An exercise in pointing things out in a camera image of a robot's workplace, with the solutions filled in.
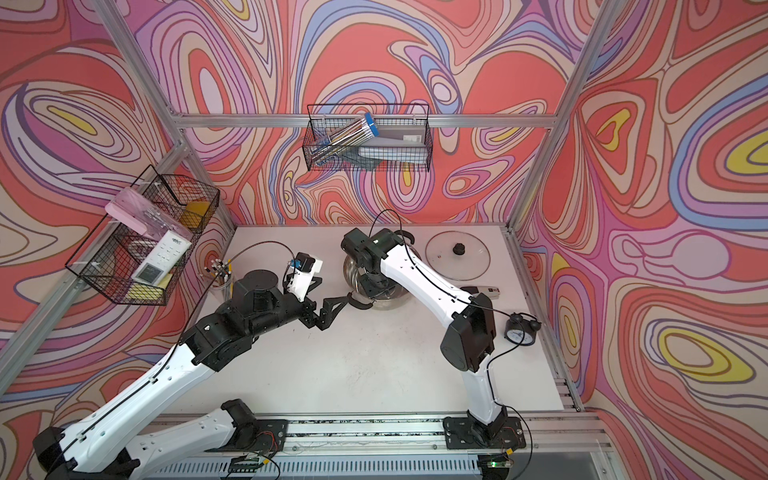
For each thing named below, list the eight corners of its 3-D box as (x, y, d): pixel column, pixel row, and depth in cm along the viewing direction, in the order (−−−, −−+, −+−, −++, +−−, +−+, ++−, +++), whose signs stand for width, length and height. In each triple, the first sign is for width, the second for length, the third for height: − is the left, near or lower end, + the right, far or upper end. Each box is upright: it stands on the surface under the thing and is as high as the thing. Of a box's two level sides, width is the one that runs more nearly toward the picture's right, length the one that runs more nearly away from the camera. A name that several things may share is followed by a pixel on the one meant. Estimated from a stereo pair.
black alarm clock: (502, 343, 93) (515, 325, 84) (505, 328, 97) (518, 309, 87) (523, 351, 92) (539, 334, 82) (525, 336, 95) (541, 317, 85)
